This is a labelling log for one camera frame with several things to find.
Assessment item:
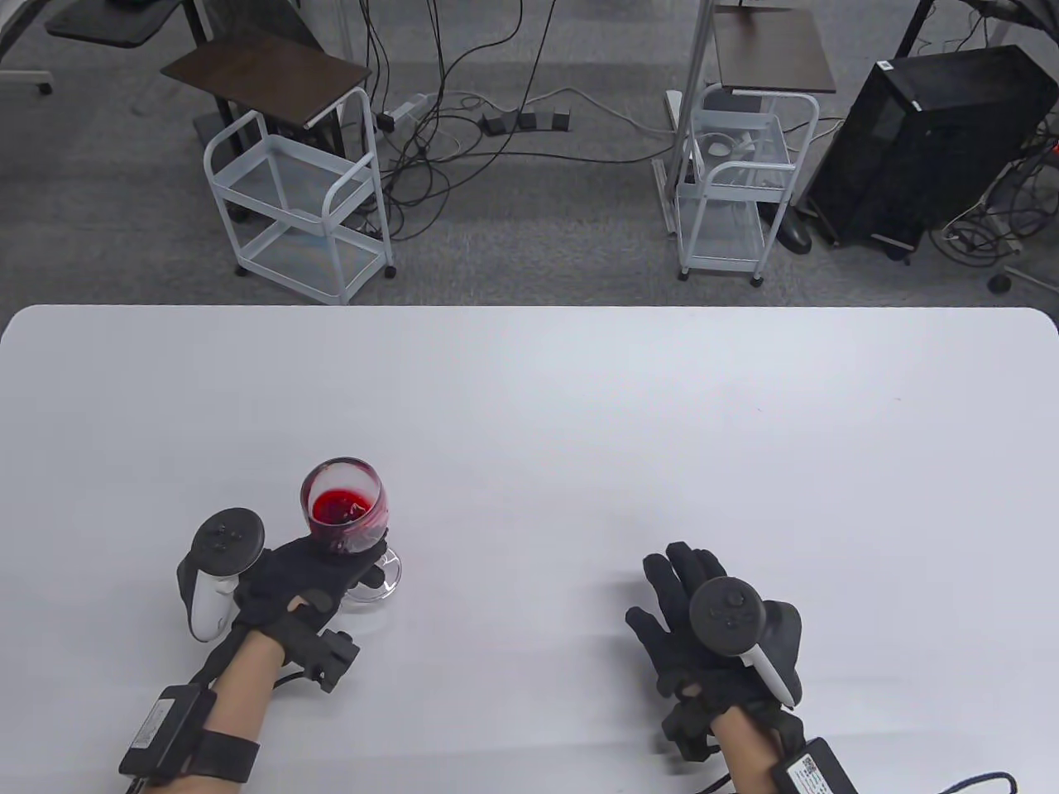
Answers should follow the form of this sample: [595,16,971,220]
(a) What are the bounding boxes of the black computer tower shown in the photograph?
[807,45,1059,249]

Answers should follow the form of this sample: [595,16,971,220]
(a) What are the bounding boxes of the brown side table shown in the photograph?
[161,35,373,130]
[713,7,837,93]

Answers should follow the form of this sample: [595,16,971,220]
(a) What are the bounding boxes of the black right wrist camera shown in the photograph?
[662,699,721,762]

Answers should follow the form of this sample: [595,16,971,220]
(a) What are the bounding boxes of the bundle of black floor cables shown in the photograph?
[360,0,688,241]

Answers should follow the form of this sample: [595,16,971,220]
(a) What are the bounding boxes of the black left forearm battery pack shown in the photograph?
[118,685,218,785]

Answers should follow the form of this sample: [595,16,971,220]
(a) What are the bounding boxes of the person's left forearm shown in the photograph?
[178,633,289,794]

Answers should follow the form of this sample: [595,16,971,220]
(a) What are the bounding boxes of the right black white controller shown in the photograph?
[689,576,798,709]

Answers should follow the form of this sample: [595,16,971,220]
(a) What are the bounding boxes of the person's right hand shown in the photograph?
[625,542,804,721]

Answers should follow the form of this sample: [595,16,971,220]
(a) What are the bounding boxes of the person's right forearm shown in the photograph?
[710,707,797,794]

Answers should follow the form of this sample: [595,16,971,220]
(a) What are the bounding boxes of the left black white controller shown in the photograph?
[176,508,266,643]

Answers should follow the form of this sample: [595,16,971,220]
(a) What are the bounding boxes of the black power strip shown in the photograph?
[482,108,573,136]

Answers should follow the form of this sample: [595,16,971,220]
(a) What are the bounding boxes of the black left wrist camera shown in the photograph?
[285,608,362,694]

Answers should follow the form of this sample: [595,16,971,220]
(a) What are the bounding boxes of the person's left hand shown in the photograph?
[234,536,388,659]

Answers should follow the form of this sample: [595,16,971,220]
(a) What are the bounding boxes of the white metal cart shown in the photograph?
[666,83,820,287]
[204,87,396,305]

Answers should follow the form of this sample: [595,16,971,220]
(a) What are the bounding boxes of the black chair caster leg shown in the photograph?
[987,265,1059,293]

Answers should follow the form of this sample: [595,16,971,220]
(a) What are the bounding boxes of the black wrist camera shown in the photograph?
[662,699,721,762]
[285,608,362,694]

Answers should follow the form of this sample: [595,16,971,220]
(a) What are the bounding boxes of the black white controller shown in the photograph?
[689,576,798,709]
[176,508,266,643]

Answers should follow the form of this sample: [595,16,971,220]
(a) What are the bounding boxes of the black left forearm strap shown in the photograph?
[194,732,260,783]

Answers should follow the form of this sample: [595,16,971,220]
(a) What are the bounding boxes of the black cable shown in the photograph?
[695,771,1017,794]

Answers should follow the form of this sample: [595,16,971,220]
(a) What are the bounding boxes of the black right forearm battery pack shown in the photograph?
[771,739,861,794]

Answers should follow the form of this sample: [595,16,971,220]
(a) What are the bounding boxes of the clear wine glass red liquid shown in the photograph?
[299,457,404,603]

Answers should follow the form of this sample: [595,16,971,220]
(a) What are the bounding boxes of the tangle of cables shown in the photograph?
[931,116,1059,267]

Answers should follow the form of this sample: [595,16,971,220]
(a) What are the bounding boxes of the white power strip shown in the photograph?
[376,93,439,133]

